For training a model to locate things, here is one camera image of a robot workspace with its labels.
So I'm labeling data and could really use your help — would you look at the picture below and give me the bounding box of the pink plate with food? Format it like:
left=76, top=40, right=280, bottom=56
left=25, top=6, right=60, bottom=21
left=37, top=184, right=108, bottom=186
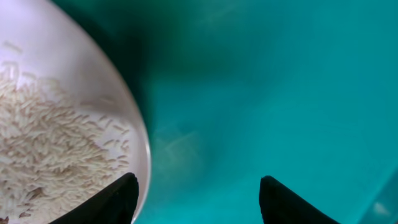
left=1, top=0, right=151, bottom=223

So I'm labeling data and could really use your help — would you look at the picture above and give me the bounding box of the white rice pile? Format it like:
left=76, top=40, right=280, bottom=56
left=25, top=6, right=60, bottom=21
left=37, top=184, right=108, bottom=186
left=0, top=40, right=131, bottom=224

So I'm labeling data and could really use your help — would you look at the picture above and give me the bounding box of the teal serving tray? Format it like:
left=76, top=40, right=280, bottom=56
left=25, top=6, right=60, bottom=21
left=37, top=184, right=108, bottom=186
left=57, top=0, right=397, bottom=223

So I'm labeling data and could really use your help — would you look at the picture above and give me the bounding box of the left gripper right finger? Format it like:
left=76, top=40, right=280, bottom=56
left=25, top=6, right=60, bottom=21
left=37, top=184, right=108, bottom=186
left=259, top=175, right=338, bottom=224

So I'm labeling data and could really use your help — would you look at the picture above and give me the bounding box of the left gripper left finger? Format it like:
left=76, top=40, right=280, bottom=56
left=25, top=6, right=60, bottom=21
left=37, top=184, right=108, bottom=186
left=50, top=172, right=139, bottom=224

